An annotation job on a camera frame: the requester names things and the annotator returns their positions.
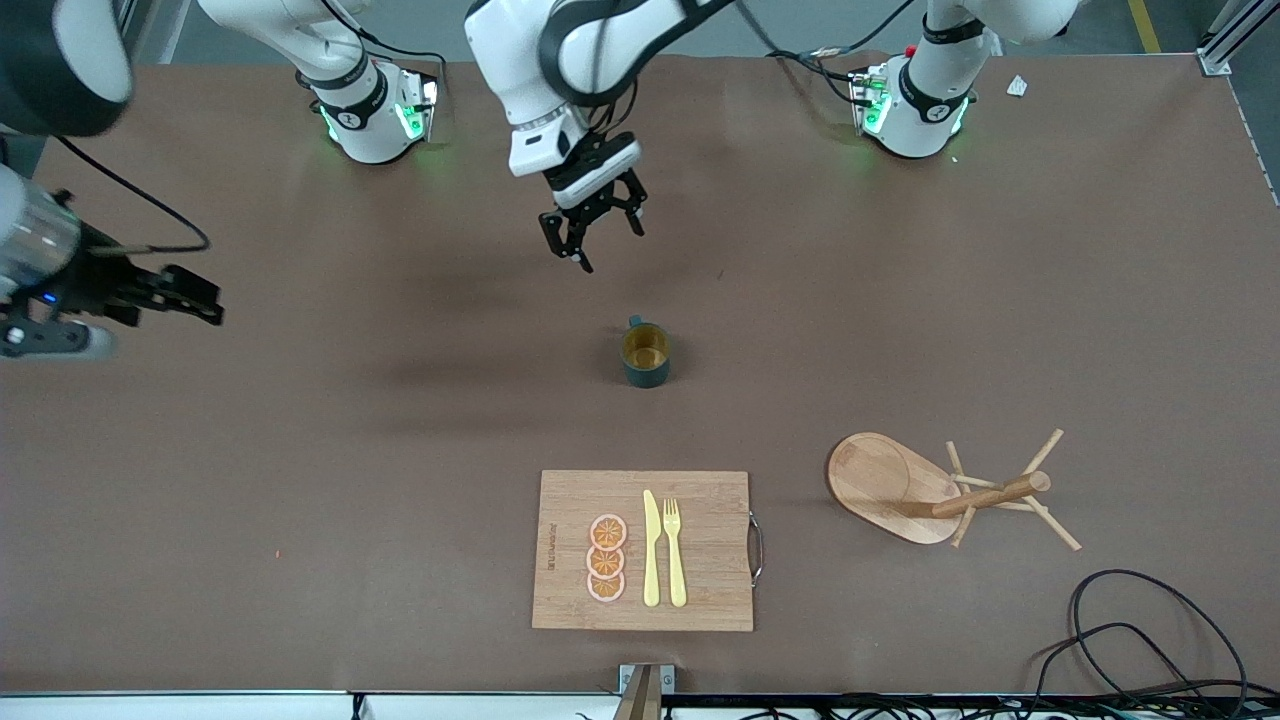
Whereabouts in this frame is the grey metal table bracket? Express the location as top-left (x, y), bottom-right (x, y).
top-left (612, 663), bottom-right (676, 720)

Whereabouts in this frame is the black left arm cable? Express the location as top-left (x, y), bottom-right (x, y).
top-left (735, 0), bottom-right (919, 61)

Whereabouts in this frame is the bamboo cutting board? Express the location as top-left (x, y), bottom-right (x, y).
top-left (531, 470), bottom-right (766, 633)

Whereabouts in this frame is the yellow plastic knife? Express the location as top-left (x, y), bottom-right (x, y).
top-left (642, 489), bottom-right (663, 608)

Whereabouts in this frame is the black looped floor cable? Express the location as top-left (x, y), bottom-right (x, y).
top-left (1030, 570), bottom-right (1251, 720)

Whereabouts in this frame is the black base power cable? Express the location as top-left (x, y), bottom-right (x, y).
top-left (765, 50), bottom-right (863, 107)
top-left (318, 0), bottom-right (448, 96)

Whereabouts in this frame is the aluminium frame profile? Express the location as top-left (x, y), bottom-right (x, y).
top-left (1197, 0), bottom-right (1280, 77)

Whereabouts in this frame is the yellow plastic fork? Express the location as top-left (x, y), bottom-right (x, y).
top-left (663, 497), bottom-right (689, 609)

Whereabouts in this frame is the dark teal cup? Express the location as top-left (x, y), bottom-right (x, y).
top-left (622, 315), bottom-right (672, 390)

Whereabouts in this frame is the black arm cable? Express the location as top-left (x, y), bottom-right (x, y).
top-left (55, 133), bottom-right (213, 257)
top-left (735, 0), bottom-right (919, 61)

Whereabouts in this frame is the white table edge rail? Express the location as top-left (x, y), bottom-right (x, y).
top-left (0, 688), bottom-right (1280, 720)

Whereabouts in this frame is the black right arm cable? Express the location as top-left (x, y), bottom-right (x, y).
top-left (55, 133), bottom-right (213, 257)

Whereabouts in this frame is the wooden mug tree stand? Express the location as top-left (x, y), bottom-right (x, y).
top-left (826, 428), bottom-right (1083, 553)

